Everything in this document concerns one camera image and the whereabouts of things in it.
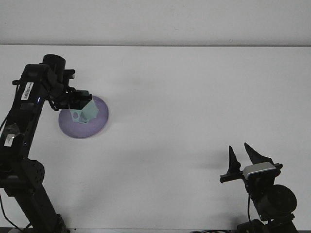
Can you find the pale blue hexagonal cup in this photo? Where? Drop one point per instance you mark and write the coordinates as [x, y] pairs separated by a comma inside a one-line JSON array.
[[91, 110]]

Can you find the pale purple round plate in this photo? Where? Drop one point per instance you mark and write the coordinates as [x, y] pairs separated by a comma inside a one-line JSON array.
[[80, 131]]

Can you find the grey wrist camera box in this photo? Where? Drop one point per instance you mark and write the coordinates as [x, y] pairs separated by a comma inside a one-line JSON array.
[[257, 169]]

